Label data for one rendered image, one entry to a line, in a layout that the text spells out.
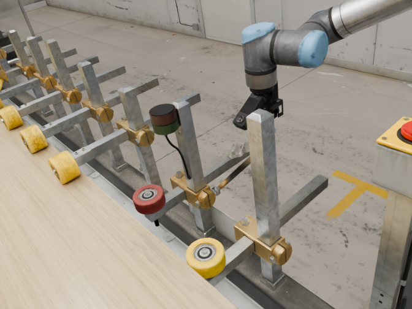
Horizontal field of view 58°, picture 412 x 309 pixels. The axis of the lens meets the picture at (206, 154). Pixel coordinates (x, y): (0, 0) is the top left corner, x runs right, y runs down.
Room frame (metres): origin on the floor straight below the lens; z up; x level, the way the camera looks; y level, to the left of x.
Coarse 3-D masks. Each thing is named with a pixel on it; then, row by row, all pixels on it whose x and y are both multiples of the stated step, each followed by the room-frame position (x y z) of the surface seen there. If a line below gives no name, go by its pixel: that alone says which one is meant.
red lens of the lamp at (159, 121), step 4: (148, 112) 0.74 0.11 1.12; (172, 112) 0.73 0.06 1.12; (176, 112) 0.74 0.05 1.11; (152, 116) 0.72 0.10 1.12; (156, 116) 0.72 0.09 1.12; (160, 116) 0.72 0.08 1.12; (164, 116) 0.72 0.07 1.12; (168, 116) 0.72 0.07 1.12; (172, 116) 0.72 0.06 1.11; (176, 116) 0.74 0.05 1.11; (152, 120) 0.73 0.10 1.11; (156, 120) 0.72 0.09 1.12; (160, 120) 0.72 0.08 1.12; (164, 120) 0.71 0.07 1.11; (168, 120) 0.72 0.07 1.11; (172, 120) 0.72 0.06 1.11; (156, 124) 0.72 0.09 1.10; (160, 124) 0.72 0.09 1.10; (164, 124) 0.71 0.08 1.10
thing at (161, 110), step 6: (156, 108) 0.76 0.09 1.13; (162, 108) 0.75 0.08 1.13; (168, 108) 0.74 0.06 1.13; (156, 114) 0.73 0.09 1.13; (162, 114) 0.72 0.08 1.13; (180, 126) 0.75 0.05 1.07; (174, 132) 0.77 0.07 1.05; (180, 132) 0.75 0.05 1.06; (168, 138) 0.74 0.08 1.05; (186, 168) 0.75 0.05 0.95; (186, 174) 0.75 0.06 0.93
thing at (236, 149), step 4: (232, 144) 0.95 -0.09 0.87; (236, 144) 0.94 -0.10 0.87; (240, 144) 0.94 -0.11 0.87; (244, 144) 0.92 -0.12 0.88; (232, 148) 0.91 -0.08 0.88; (236, 148) 0.91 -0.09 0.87; (240, 148) 0.91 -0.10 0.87; (244, 148) 0.91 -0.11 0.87; (248, 148) 0.91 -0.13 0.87; (228, 152) 0.91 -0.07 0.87; (232, 152) 0.90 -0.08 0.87; (236, 152) 0.90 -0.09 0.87; (240, 152) 0.89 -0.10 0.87; (244, 152) 0.90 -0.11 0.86; (232, 156) 0.88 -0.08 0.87; (236, 156) 0.88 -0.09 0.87
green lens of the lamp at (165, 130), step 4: (176, 120) 0.73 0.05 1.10; (152, 124) 0.73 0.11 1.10; (172, 124) 0.72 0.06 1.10; (176, 124) 0.73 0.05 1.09; (156, 128) 0.72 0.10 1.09; (160, 128) 0.72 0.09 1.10; (164, 128) 0.71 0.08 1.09; (168, 128) 0.72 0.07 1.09; (172, 128) 0.72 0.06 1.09; (176, 128) 0.73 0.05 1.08; (156, 132) 0.72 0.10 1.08; (160, 132) 0.72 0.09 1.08; (164, 132) 0.71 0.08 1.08; (168, 132) 0.72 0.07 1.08; (172, 132) 0.72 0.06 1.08
